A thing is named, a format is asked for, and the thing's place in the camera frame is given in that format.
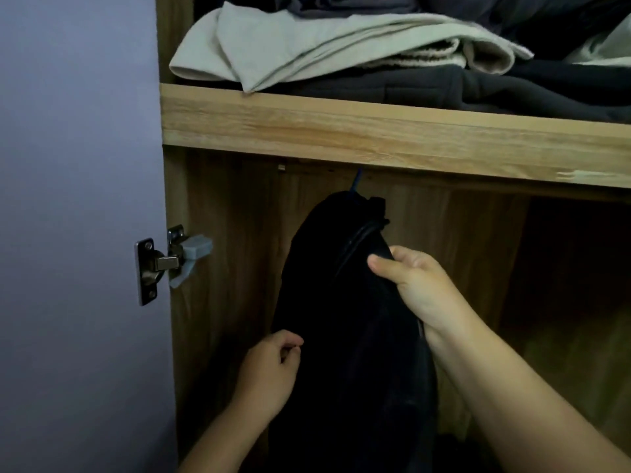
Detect person's left hand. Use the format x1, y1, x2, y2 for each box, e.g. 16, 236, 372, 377
234, 329, 305, 425

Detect person's right hand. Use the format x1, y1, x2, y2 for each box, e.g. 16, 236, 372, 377
367, 246, 475, 344

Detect black leather jacket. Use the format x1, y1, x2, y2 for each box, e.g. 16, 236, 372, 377
268, 190, 440, 473

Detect lilac wardrobe door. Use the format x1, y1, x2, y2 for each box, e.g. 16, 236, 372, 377
0, 0, 631, 473

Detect stack of dark clothes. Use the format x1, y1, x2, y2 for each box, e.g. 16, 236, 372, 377
167, 0, 631, 125

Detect person's right forearm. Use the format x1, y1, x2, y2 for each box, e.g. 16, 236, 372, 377
426, 309, 631, 473

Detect person's left forearm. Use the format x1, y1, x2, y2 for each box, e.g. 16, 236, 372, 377
177, 398, 277, 473

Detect metal door hinge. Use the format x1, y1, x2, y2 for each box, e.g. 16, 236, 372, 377
135, 225, 214, 307

